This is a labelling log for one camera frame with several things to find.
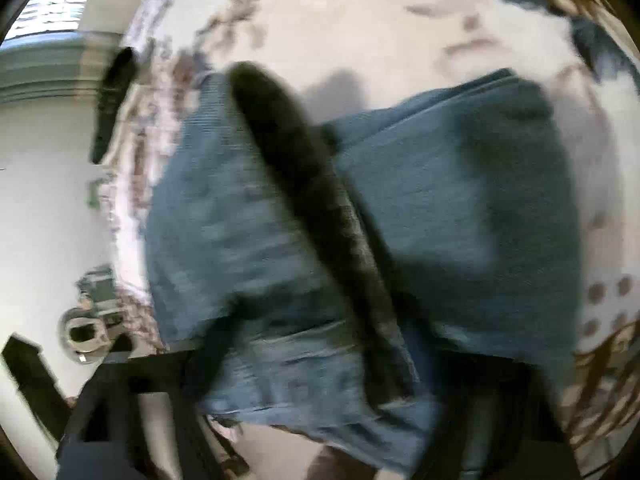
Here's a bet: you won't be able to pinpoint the white plastic bucket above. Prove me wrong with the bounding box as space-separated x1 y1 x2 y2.
59 307 108 366

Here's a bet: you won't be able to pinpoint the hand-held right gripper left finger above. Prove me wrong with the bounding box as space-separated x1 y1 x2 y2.
57 320 241 480

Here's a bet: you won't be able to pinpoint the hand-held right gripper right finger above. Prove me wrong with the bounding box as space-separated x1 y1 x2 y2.
430 350 583 480

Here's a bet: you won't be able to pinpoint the barred window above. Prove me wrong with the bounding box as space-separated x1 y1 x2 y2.
5 0 103 41

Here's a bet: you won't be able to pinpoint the dark blue folded jeans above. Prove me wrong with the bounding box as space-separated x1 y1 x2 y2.
90 46 140 163

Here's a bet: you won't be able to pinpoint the light blue jeans pants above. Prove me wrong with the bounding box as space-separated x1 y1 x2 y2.
142 67 583 478

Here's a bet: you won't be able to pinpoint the teal curtain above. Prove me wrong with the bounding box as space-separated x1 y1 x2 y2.
0 30 126 106

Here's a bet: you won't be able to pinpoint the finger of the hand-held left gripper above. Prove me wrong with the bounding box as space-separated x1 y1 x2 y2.
0 336 71 433

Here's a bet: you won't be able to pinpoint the bed with floral sheet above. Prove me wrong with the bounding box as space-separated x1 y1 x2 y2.
97 0 640 461

